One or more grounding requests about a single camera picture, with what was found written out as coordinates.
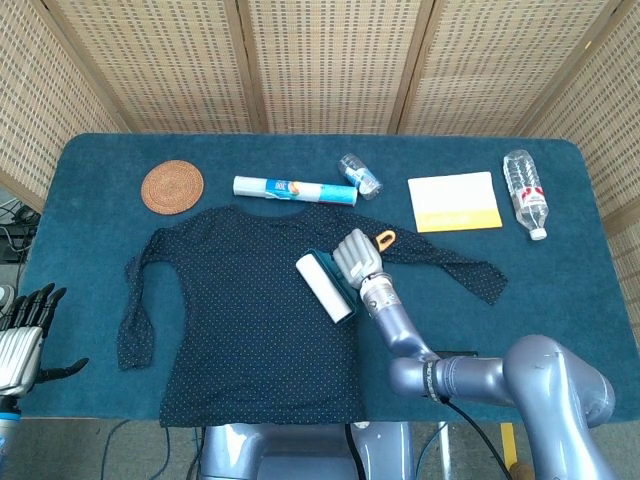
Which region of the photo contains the woven bamboo folding screen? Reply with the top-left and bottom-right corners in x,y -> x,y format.
0,0 -> 640,346

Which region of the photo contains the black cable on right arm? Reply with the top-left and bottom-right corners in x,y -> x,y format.
424,361 -> 514,480

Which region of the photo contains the small clear plastic bottle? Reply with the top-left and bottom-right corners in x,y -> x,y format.
338,152 -> 384,201

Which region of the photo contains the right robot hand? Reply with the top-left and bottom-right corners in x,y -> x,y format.
332,229 -> 385,289

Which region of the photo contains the grey robot torso base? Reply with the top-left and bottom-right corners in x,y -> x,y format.
198,420 -> 417,480

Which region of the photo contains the dark blue polka dot shirt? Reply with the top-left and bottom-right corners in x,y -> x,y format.
116,204 -> 509,428

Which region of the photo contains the clear water bottle red label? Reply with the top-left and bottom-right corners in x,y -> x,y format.
502,148 -> 550,242

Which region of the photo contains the white and yellow notepad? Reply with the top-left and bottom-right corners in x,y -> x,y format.
407,171 -> 504,234

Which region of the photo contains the teal table cloth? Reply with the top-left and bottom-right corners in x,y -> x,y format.
18,132 -> 634,424

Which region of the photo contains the teal lint roller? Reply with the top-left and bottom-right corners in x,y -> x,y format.
294,229 -> 398,323

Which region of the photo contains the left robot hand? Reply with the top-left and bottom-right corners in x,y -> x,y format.
0,282 -> 90,398

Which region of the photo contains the white rolled bag pack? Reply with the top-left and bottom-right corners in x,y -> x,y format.
232,174 -> 359,207

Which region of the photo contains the round woven rattan coaster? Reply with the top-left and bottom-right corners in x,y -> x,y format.
140,159 -> 205,216

